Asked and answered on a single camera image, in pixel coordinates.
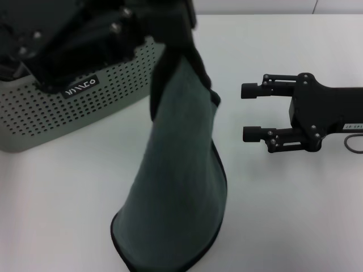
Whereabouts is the dark green towel black trim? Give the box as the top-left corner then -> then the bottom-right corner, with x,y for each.
109,15 -> 229,272

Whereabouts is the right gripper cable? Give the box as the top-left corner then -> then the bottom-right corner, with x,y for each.
344,134 -> 363,156

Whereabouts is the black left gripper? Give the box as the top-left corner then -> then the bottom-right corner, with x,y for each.
0,0 -> 154,93

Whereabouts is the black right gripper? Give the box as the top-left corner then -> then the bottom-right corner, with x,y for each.
240,72 -> 363,154

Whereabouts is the grey-green perforated storage box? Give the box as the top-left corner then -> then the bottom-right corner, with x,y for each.
0,36 -> 168,154

